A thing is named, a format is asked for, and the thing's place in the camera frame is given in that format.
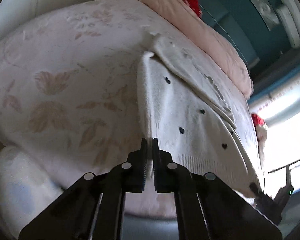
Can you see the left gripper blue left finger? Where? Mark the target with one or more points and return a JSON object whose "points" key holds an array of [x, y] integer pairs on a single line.
{"points": [[144, 149]]}

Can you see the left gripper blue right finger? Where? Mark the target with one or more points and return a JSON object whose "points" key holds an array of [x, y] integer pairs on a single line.
{"points": [[156, 163]]}

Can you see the white knit sweater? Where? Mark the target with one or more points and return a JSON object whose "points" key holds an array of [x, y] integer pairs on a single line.
{"points": [[197, 114]]}

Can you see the pink floral bedspread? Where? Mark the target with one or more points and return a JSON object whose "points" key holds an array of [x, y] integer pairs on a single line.
{"points": [[68, 85]]}

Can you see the red and white plush toy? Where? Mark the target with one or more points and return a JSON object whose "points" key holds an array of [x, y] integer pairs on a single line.
{"points": [[261, 133]]}

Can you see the white pillow on floor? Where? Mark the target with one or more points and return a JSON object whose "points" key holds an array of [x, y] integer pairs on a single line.
{"points": [[25, 189]]}

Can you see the pink folded quilt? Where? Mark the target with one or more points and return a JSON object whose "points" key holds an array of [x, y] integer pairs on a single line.
{"points": [[180, 13]]}

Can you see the teal headboard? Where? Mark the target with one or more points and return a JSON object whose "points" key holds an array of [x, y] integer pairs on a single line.
{"points": [[240, 22]]}

